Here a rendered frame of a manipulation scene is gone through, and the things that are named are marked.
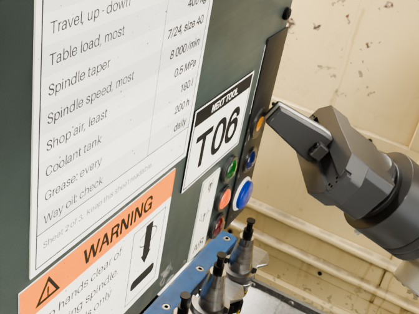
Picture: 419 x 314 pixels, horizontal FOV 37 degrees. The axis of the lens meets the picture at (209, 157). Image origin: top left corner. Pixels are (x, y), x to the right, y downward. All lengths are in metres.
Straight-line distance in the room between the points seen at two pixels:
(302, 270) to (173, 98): 1.20
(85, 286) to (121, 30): 0.16
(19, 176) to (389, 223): 0.40
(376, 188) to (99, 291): 0.28
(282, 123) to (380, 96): 0.74
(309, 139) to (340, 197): 0.06
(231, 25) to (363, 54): 0.85
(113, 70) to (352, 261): 1.22
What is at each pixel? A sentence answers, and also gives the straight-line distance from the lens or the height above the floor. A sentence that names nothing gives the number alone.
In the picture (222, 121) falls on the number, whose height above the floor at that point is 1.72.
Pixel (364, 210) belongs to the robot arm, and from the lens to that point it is 0.59.
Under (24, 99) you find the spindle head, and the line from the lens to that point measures 0.27.
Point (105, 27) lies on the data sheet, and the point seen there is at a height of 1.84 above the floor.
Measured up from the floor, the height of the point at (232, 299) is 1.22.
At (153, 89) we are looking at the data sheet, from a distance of 0.36.
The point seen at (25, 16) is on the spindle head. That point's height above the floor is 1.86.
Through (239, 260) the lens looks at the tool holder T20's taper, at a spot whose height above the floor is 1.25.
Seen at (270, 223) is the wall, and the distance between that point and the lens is 1.52.
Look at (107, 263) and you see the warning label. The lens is 0.41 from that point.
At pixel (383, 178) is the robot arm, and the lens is 0.58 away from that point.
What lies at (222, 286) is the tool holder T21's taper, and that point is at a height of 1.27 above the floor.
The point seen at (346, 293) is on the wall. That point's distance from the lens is 1.56.
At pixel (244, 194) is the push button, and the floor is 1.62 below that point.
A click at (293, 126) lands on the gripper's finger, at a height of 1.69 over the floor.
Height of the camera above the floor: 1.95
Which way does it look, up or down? 31 degrees down
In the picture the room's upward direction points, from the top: 11 degrees clockwise
